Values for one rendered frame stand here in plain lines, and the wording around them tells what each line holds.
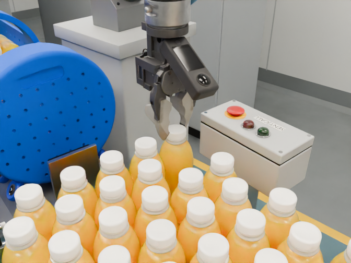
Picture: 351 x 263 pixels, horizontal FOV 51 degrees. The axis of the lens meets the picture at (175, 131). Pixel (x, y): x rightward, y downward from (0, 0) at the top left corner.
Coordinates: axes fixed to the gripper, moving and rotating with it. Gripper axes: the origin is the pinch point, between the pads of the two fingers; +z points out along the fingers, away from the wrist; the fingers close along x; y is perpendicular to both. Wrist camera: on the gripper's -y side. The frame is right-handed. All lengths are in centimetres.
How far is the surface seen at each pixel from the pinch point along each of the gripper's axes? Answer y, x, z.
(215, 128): -3.4, -7.5, 0.5
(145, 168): -6.7, 11.6, -0.7
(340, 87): 85, -251, 94
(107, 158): -0.4, 15.1, -0.7
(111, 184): -6.8, 18.1, -0.7
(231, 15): 106, -131, 18
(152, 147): -2.2, 7.0, -0.3
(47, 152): 17.4, 19.2, 5.8
